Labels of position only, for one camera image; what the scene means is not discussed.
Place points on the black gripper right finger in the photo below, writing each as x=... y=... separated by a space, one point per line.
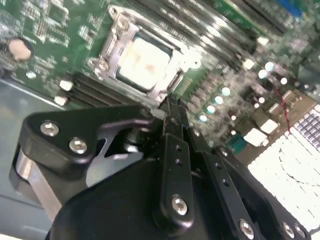
x=225 y=180

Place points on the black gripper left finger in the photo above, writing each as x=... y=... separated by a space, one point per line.
x=175 y=180

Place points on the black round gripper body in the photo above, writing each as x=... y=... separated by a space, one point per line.
x=112 y=210

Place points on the silver square CPU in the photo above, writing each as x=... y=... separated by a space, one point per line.
x=145 y=65

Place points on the metal socket cover frame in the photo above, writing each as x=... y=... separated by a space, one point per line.
x=120 y=52

